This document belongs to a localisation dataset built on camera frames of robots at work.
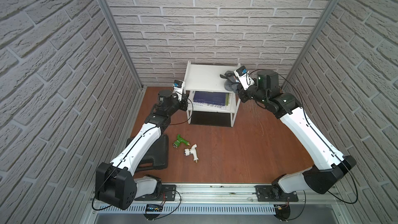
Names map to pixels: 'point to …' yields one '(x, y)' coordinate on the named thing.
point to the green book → (227, 98)
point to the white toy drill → (192, 150)
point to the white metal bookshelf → (205, 90)
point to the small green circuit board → (153, 208)
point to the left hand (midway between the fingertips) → (181, 90)
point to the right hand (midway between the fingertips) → (239, 84)
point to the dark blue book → (215, 98)
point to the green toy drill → (177, 143)
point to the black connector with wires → (282, 212)
